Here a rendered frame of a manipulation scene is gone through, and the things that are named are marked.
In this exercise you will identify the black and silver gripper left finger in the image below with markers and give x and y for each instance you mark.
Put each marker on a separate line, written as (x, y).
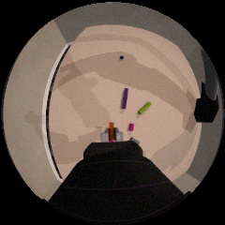
(105, 137)

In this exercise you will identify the lime green rod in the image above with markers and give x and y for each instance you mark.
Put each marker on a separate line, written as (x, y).
(144, 108)

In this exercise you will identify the purple rod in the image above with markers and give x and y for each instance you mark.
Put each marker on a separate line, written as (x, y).
(125, 98)

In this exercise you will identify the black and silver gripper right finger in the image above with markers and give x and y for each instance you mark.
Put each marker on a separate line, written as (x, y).
(118, 136)

